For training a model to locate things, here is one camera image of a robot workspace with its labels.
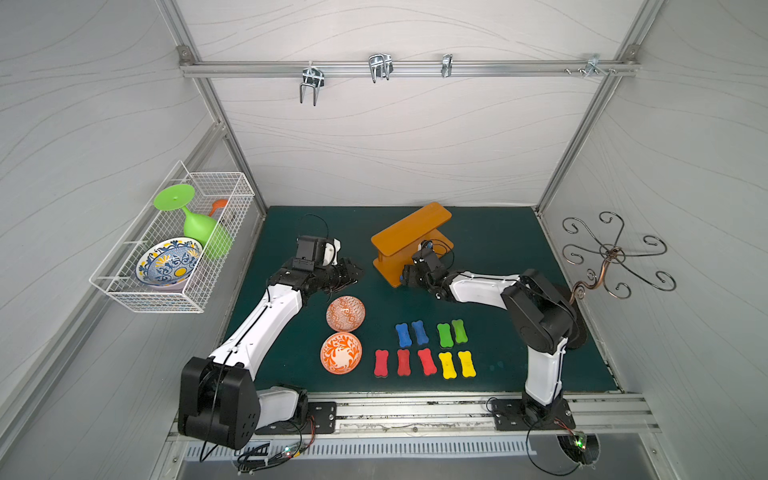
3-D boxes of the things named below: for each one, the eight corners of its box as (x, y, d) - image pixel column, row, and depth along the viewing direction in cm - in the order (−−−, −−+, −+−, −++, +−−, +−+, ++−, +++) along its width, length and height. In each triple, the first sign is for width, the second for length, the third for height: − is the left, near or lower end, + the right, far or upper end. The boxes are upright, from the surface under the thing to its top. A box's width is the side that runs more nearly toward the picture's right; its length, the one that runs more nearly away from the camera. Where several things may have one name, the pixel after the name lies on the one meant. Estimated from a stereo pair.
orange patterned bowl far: (325, 332, 88) (323, 328, 86) (330, 300, 95) (328, 295, 92) (364, 332, 88) (363, 328, 86) (366, 300, 95) (365, 295, 92)
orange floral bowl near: (319, 374, 81) (317, 370, 78) (325, 337, 87) (323, 332, 85) (361, 374, 81) (360, 370, 78) (363, 337, 87) (362, 332, 85)
